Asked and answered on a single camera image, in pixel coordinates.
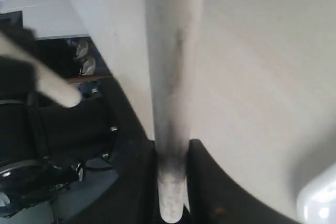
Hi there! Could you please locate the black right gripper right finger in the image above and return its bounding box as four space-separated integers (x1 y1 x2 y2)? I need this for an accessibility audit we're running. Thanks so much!
186 139 294 224

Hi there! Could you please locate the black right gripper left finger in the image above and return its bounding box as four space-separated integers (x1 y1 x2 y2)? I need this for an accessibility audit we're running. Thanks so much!
66 140 160 224

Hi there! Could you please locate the wooden drumstick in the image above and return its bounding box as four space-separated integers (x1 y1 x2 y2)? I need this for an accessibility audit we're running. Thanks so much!
144 0 203 223
1 33 82 108

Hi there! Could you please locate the white plastic tray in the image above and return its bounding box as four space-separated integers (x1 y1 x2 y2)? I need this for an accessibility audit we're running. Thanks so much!
297 164 335 224

